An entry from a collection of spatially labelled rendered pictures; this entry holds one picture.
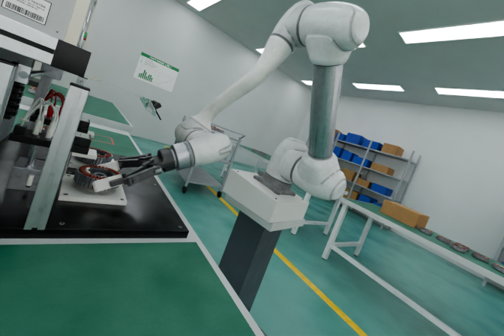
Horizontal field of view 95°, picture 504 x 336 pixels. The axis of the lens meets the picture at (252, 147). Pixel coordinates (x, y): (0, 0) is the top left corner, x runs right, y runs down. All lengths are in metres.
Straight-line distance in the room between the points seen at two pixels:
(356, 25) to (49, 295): 0.88
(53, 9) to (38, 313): 0.53
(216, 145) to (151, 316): 0.50
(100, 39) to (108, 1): 0.76
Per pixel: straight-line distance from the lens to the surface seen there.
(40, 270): 0.55
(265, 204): 1.04
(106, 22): 6.14
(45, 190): 0.59
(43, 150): 0.98
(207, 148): 0.78
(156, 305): 0.51
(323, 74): 0.85
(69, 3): 0.66
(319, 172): 0.99
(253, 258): 1.24
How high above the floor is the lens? 1.08
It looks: 3 degrees down
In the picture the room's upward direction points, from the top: 21 degrees clockwise
